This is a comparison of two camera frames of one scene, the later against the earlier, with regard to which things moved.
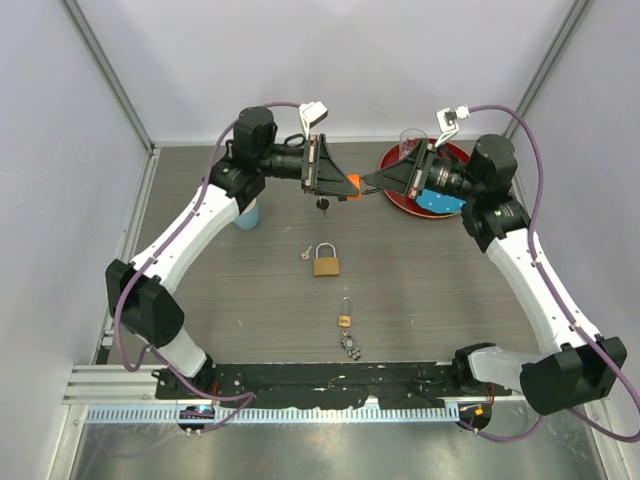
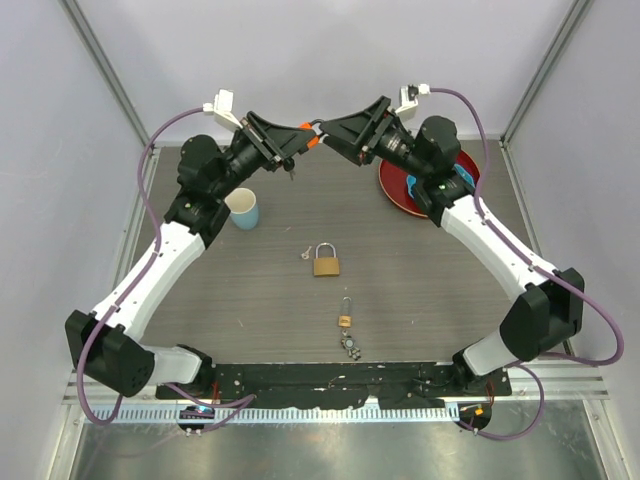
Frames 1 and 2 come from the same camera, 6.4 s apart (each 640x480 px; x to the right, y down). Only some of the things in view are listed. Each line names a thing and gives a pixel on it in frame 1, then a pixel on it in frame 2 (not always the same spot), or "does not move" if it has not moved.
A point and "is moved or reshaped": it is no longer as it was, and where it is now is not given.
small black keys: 323,204 is moved or reshaped
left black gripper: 324,177 to 287,141
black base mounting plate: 324,385 does not move
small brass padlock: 345,321 does not move
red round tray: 409,205 does not move
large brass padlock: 326,266 does not move
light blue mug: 247,220 does not move
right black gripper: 411,174 to 348,135
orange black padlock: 357,180 is moved or reshaped
